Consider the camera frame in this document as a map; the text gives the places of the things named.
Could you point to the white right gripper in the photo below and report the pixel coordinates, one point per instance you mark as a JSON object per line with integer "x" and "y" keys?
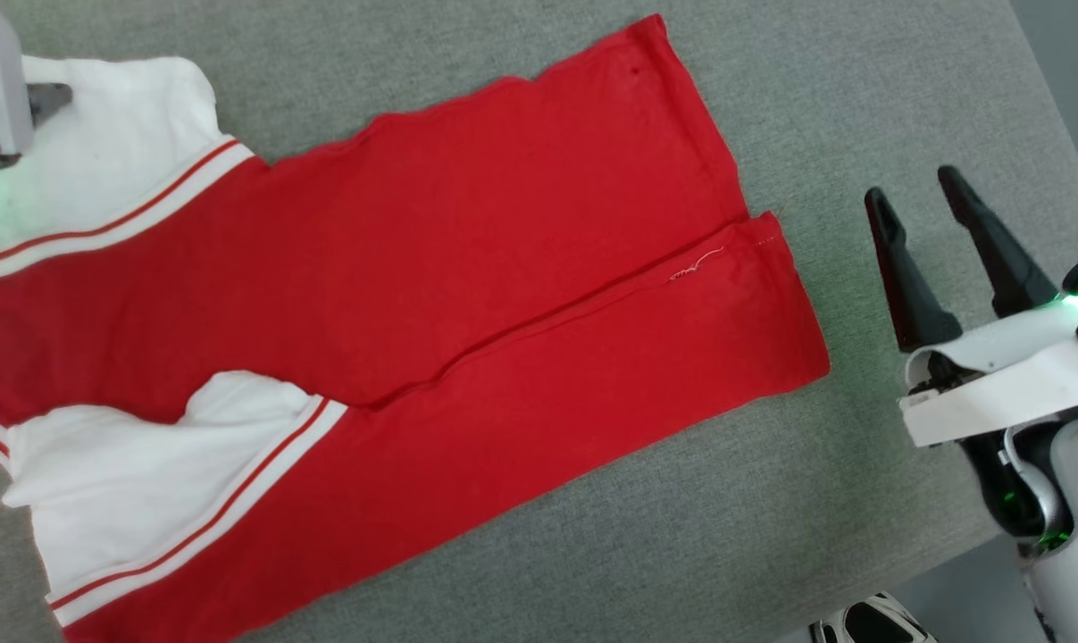
{"x": 1003, "y": 375}

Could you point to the red and white garment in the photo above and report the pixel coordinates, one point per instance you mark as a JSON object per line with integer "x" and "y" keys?
{"x": 396, "y": 295}

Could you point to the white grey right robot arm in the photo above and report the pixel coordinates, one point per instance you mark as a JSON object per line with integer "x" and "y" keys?
{"x": 1074, "y": 509}

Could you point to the white and black robot base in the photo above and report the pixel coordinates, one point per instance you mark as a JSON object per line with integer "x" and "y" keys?
{"x": 869, "y": 621}

